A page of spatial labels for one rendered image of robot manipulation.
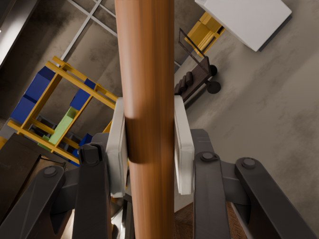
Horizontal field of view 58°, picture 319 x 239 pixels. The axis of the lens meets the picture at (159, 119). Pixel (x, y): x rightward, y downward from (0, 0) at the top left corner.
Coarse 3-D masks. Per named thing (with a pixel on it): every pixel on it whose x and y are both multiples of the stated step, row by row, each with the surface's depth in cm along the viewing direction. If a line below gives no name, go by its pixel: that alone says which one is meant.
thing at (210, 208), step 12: (204, 156) 14; (216, 156) 14; (204, 168) 13; (216, 168) 13; (204, 180) 12; (216, 180) 12; (204, 192) 12; (216, 192) 12; (204, 204) 11; (216, 204) 11; (204, 216) 10; (216, 216) 10; (204, 228) 10; (216, 228) 10; (228, 228) 10
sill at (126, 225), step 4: (124, 204) 215; (128, 204) 211; (124, 208) 211; (128, 208) 208; (124, 212) 207; (128, 212) 205; (124, 216) 203; (128, 216) 202; (124, 220) 199; (128, 220) 199; (124, 224) 196; (128, 224) 196; (124, 228) 192; (128, 228) 193; (124, 232) 189; (128, 232) 190; (120, 236) 191; (124, 236) 186; (128, 236) 188
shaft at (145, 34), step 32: (128, 0) 13; (160, 0) 13; (128, 32) 14; (160, 32) 14; (128, 64) 15; (160, 64) 15; (128, 96) 16; (160, 96) 15; (128, 128) 17; (160, 128) 16; (160, 160) 17; (160, 192) 18; (160, 224) 20
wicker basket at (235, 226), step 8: (184, 208) 218; (192, 208) 219; (232, 208) 201; (176, 216) 221; (184, 216) 222; (192, 216) 223; (232, 216) 193; (176, 224) 222; (184, 224) 226; (192, 224) 226; (232, 224) 184; (240, 224) 191; (176, 232) 215; (184, 232) 218; (192, 232) 221; (232, 232) 175; (240, 232) 182
